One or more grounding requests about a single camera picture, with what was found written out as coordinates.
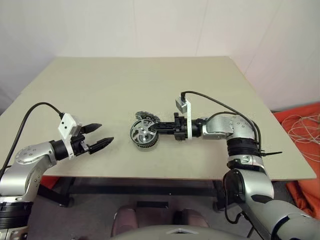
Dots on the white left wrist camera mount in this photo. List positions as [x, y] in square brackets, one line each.
[66, 125]

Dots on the small orange cloth bag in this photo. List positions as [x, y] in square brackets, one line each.
[48, 182]

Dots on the black flat floor box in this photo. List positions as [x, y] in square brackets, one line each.
[152, 204]

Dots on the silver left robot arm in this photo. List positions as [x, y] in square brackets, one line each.
[25, 155]

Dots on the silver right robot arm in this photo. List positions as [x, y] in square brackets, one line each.
[220, 127]

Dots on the large orange cloth bag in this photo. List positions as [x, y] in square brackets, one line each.
[310, 162]

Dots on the silver spoked rotor disc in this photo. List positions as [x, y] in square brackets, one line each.
[143, 132]

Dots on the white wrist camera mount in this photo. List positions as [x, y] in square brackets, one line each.
[66, 125]
[188, 120]

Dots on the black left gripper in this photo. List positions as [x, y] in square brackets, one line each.
[78, 146]

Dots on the dark round housing cover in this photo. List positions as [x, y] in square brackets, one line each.
[143, 115]

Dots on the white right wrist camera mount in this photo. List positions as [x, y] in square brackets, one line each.
[188, 120]

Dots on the grey robot torso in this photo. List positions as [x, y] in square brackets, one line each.
[162, 233]

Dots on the black metal table frame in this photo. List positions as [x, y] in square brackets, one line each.
[125, 186]

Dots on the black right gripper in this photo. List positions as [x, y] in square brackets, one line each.
[180, 128]

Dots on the dark maroon rounded shape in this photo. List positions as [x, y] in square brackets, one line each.
[191, 217]
[125, 220]

